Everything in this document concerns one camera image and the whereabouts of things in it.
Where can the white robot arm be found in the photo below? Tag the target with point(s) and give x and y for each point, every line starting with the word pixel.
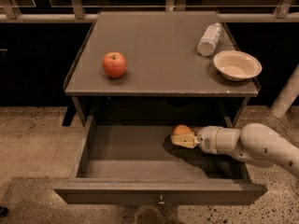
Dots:
pixel 255 144

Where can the open grey top drawer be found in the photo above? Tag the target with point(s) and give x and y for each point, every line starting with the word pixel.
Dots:
pixel 127 164

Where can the red apple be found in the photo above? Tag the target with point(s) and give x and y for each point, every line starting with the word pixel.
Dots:
pixel 114 64

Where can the white bowl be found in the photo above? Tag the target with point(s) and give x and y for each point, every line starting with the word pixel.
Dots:
pixel 237 65

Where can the orange fruit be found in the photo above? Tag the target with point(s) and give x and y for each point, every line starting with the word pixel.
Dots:
pixel 181 129

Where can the small metal drawer knob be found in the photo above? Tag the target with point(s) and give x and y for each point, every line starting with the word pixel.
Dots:
pixel 161 201

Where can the clear plastic water bottle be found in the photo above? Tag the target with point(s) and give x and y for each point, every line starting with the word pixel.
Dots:
pixel 209 40

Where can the metal railing with glass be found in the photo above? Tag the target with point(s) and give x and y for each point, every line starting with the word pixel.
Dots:
pixel 88 10

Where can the dark object at floor edge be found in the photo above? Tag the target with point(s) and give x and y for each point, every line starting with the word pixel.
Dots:
pixel 3 211

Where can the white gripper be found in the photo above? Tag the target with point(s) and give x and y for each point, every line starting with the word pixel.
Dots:
pixel 206 138

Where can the grey cabinet with top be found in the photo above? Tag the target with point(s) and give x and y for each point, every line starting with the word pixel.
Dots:
pixel 160 49

